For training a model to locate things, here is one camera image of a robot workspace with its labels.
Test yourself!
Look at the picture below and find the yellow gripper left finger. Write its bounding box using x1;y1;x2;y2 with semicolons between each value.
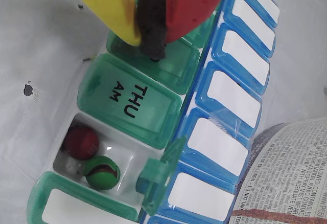
58;0;143;47

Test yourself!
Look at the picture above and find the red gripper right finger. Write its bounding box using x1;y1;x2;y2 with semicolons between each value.
135;0;235;61

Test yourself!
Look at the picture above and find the weekly pill organizer box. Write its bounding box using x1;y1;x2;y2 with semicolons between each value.
27;0;282;224

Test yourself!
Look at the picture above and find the red round pill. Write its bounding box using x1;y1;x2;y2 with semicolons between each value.
63;126;100;161

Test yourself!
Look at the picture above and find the green round pill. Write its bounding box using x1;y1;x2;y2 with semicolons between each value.
84;155;121;191

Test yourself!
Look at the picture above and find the white tablecloth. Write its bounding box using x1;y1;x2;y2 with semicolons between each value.
0;0;327;224

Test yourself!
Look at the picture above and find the printed label spray can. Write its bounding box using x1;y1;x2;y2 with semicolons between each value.
229;118;327;224

